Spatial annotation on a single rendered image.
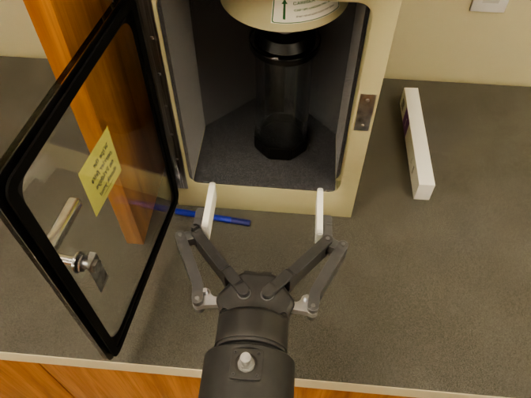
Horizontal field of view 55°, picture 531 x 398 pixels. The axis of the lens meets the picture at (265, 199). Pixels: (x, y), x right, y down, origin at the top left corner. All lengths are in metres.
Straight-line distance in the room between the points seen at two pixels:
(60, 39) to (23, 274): 0.47
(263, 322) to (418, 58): 0.86
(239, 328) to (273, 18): 0.38
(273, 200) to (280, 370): 0.46
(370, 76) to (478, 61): 0.60
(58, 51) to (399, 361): 0.63
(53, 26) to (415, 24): 0.79
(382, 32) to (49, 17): 0.38
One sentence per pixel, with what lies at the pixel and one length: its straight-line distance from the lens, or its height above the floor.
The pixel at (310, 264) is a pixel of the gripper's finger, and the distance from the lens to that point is 0.58.
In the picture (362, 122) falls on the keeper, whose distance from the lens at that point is 0.76.
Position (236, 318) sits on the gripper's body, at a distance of 0.52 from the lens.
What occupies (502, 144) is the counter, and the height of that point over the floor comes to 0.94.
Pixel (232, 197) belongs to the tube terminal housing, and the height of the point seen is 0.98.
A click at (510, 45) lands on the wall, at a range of 1.27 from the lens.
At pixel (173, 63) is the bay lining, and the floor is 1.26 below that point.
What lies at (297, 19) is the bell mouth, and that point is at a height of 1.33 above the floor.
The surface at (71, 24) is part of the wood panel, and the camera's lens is 0.64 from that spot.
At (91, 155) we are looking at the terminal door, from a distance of 0.59.
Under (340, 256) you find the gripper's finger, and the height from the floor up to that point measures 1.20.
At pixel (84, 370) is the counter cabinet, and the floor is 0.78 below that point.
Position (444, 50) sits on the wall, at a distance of 1.24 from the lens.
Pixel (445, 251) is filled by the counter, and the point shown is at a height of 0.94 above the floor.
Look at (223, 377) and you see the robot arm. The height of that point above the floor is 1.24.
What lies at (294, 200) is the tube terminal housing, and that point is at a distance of 0.90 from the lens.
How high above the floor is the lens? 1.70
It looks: 53 degrees down
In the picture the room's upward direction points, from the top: straight up
